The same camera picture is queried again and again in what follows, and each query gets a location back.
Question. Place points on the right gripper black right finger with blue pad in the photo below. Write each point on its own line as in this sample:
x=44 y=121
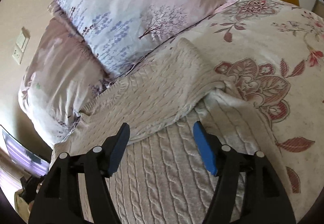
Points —
x=264 y=197

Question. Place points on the cream floral bed sheet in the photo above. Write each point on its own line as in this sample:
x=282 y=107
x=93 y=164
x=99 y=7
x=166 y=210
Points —
x=273 y=53

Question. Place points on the beige cable knit sweater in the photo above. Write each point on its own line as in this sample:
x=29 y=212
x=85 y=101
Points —
x=161 y=178

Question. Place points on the pink lavender print pillow right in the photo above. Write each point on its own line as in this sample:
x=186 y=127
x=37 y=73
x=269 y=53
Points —
x=120 y=33

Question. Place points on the pink floral pillow left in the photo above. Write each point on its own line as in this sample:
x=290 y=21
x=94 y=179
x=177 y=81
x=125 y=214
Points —
x=62 y=77

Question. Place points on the white wall switch plate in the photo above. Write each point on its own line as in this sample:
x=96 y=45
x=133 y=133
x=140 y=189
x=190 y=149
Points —
x=20 y=45

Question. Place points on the dark screen by window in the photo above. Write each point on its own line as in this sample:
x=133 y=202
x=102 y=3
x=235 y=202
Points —
x=21 y=156

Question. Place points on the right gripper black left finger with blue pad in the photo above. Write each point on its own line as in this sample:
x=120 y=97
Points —
x=75 y=188

